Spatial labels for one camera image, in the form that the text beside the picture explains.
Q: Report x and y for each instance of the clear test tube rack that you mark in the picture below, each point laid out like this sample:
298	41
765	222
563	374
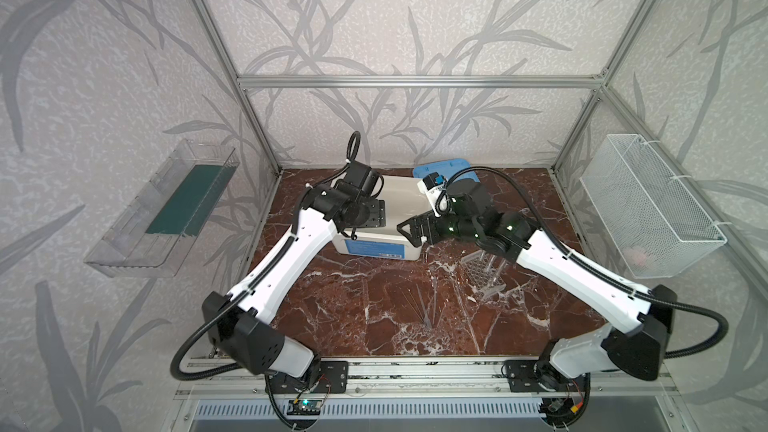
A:
482	270

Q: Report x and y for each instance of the blue plastic lid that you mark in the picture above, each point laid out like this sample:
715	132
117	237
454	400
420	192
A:
447	168

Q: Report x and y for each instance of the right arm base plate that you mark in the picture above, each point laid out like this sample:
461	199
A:
521	376

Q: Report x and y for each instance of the green circuit board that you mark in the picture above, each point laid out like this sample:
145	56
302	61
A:
304	407

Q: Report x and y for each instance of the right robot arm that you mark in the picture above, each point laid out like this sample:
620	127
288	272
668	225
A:
638	320

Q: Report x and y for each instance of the clear acrylic wall shelf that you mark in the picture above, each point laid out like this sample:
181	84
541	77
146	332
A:
155	233

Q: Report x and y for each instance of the white wire mesh basket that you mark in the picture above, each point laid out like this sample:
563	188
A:
643	202

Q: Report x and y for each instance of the white plastic tub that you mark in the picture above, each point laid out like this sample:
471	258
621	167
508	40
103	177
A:
402	200

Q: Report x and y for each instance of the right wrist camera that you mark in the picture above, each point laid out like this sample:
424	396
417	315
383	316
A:
433	187

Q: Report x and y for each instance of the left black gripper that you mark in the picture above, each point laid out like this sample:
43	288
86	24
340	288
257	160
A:
372	213

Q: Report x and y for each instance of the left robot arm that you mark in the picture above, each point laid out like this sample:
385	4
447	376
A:
238	322

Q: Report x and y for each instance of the aluminium frame rail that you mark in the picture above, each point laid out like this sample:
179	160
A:
473	376

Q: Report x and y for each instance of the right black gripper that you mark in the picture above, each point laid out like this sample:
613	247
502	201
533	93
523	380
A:
428	226

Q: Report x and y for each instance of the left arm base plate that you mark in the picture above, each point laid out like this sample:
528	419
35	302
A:
322	376

